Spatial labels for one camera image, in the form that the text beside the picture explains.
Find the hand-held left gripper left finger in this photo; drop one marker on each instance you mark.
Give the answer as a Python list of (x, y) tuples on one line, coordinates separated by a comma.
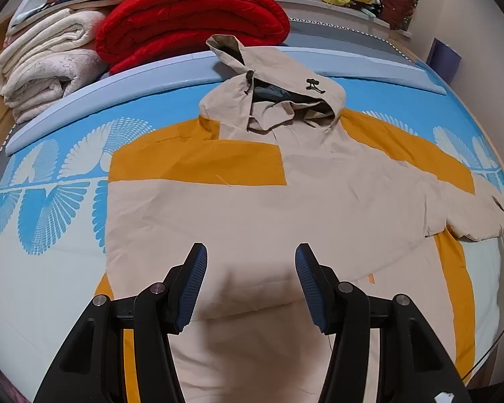
[(191, 285)]

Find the red folded blanket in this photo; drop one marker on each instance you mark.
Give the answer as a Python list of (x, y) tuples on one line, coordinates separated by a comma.
[(185, 21)]

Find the purple box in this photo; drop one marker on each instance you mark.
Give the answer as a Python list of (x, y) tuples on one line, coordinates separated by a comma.
[(445, 61)]

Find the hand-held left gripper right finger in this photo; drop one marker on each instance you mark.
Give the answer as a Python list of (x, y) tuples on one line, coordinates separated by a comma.
[(308, 285)]

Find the beige and orange hooded jacket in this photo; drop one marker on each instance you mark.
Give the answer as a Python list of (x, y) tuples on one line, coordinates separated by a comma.
[(340, 201)]

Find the light blue padded strip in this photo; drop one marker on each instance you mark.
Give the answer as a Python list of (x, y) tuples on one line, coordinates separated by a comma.
[(109, 88)]

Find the cream folded blanket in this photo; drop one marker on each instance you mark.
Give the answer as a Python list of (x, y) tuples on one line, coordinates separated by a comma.
[(46, 63)]

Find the grey sheet with patterned trim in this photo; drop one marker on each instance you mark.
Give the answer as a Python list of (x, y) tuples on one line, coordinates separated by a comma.
[(340, 35)]

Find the dark red cushion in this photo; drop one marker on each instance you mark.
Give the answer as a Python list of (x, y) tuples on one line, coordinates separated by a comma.
[(399, 4)]

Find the blue feather-print bed sheet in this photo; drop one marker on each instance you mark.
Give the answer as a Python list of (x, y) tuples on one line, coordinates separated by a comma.
[(180, 100)]

